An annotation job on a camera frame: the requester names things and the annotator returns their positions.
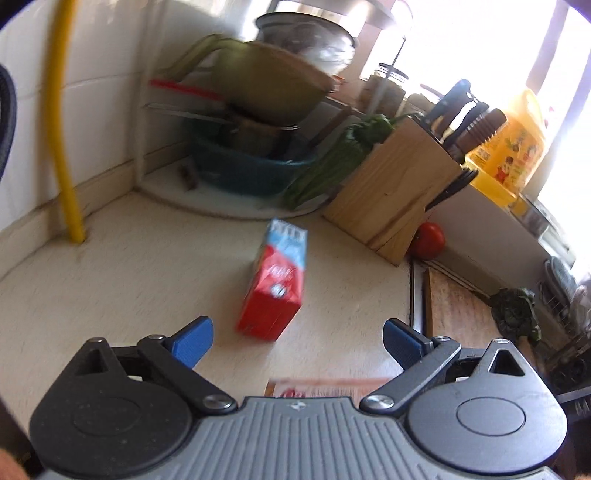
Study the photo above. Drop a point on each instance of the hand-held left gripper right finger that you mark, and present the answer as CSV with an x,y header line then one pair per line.
x,y
404,344

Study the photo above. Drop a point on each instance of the steel pot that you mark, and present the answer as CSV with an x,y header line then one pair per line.
x,y
258,134

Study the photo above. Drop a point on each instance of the metal bowl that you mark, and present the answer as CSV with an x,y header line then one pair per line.
x,y
309,37

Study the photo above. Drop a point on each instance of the yellow pipe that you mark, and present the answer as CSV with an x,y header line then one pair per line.
x,y
60,115

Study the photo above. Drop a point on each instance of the teal plastic basket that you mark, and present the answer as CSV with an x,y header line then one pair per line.
x,y
249,173

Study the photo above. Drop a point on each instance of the glass jar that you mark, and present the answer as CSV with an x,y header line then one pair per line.
x,y
385,87

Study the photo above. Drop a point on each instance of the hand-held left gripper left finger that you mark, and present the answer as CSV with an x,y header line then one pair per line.
x,y
194,340

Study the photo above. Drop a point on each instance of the red tomato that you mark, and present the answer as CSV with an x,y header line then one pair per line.
x,y
429,240

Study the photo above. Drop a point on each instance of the yellow oil bottle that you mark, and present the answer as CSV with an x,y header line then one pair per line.
x,y
512,152

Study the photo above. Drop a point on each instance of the green leafy vegetable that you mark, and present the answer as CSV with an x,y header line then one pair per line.
x,y
341,157

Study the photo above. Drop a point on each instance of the red and blue carton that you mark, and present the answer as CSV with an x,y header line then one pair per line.
x,y
274,281

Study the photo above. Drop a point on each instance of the metal dish rack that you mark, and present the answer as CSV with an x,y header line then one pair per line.
x,y
568,300

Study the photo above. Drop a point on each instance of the dark green vegetable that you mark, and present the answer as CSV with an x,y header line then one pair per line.
x,y
515,314

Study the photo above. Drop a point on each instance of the red white cardboard box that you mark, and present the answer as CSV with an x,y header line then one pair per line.
x,y
332,387

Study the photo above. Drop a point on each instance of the wooden knife block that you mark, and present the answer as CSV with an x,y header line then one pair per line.
x,y
392,194

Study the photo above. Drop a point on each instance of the wooden cutting board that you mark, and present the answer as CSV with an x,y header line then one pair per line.
x,y
466,314

